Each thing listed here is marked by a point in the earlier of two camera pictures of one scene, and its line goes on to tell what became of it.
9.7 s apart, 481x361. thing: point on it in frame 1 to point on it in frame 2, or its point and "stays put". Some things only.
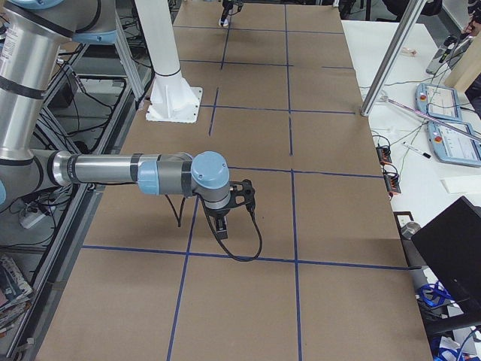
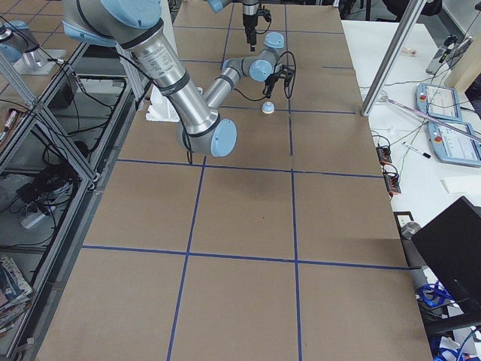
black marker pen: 417,150 stays put
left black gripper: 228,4 to 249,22
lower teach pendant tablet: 455,146 stays put
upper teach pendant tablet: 439,101 stays put
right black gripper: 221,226 to 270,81
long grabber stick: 445,123 stays put
